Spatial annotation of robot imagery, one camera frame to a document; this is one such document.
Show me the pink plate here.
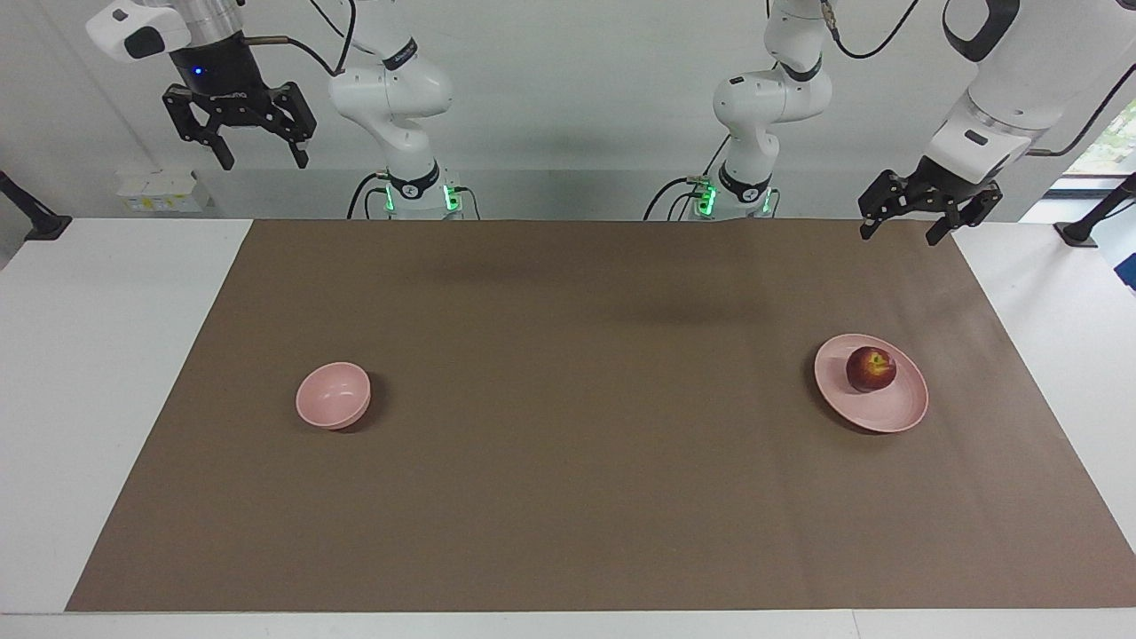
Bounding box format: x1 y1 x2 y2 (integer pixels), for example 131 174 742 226
813 333 930 435

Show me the red apple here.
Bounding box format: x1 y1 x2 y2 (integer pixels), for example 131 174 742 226
845 345 898 395

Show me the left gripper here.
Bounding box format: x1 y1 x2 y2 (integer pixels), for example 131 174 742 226
856 155 1005 248

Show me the pink bowl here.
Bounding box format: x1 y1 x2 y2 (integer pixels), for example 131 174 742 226
295 360 373 431

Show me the black stand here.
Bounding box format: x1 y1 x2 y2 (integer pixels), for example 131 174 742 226
1053 172 1136 249
0 170 73 242

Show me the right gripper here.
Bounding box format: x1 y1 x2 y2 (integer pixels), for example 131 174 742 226
162 33 319 172

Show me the small white box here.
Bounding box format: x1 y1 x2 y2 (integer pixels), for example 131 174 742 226
114 167 211 214

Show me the black cable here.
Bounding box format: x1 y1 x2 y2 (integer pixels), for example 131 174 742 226
1025 64 1136 159
243 0 359 78
643 176 713 222
821 0 921 61
345 172 392 221

